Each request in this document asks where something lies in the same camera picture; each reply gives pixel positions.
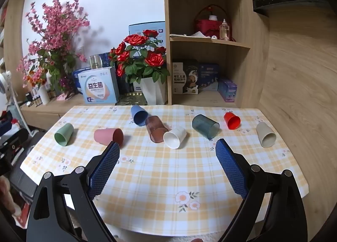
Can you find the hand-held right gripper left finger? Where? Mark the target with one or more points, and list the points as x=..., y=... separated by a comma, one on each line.
x=104, y=169

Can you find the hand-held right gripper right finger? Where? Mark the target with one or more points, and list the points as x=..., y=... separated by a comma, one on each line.
x=233, y=169

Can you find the pink cup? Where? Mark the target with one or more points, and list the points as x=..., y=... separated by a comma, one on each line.
x=108, y=136

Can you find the beige cup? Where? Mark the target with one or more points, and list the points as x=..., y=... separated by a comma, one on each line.
x=265, y=134

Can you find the red cup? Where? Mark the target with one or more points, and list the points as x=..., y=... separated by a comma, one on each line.
x=232, y=120

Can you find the dark teal translucent cup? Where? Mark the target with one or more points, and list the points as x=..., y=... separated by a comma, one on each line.
x=205, y=126

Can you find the green cup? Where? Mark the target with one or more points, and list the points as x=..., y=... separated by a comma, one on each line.
x=64, y=134

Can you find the blue cup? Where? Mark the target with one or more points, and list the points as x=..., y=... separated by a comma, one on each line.
x=138, y=115

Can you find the brown translucent cup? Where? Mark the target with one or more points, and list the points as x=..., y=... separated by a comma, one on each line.
x=155, y=130

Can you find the white cup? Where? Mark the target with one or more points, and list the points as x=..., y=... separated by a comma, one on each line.
x=175, y=138

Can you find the silver metal cup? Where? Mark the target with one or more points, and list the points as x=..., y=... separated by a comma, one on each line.
x=95, y=62

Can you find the yellow checkered tablecloth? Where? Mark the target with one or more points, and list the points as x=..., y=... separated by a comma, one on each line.
x=163, y=173

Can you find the purple box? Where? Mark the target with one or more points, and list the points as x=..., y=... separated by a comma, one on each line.
x=227, y=90

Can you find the white pastel product box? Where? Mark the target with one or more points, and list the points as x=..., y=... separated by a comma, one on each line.
x=98, y=86

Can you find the white plant pot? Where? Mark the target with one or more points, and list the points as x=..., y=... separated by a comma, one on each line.
x=154, y=90

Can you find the dark blue box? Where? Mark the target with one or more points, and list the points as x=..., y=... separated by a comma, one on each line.
x=209, y=76

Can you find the dark snack box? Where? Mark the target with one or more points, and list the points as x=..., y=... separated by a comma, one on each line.
x=185, y=77

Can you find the red rose plant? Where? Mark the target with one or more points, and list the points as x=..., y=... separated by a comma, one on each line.
x=140, y=55

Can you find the wooden shelf unit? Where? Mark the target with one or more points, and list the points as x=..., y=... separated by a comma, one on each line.
x=210, y=47

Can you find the white fan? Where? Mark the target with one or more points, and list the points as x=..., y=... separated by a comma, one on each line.
x=8, y=86

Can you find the clear glass bottle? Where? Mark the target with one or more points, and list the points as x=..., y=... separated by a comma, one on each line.
x=224, y=30

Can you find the pink blossom branches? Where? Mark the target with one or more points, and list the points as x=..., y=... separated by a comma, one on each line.
x=52, y=39

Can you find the blue white box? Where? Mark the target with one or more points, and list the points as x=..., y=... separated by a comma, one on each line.
x=137, y=29

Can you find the red basket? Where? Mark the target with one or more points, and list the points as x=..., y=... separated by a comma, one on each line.
x=208, y=27

